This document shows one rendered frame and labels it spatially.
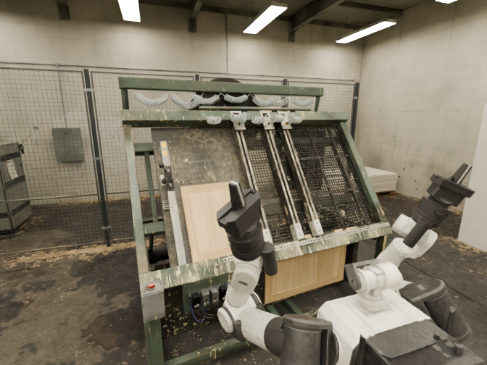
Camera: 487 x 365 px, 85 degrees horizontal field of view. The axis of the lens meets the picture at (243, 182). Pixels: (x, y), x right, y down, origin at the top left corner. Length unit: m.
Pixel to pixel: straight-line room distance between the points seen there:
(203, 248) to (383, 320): 1.38
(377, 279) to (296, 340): 0.25
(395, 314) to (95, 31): 6.81
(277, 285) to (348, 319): 1.81
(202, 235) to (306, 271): 1.15
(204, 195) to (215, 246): 0.39
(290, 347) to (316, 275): 2.10
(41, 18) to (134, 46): 1.68
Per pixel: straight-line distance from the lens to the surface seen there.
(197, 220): 2.00
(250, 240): 0.63
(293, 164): 2.44
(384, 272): 0.80
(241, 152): 2.26
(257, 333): 0.82
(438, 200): 1.02
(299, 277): 2.67
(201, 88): 2.75
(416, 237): 1.01
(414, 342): 0.79
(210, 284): 1.95
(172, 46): 6.89
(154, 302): 1.67
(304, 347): 0.71
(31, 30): 7.20
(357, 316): 0.80
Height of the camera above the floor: 1.85
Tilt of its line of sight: 14 degrees down
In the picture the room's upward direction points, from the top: straight up
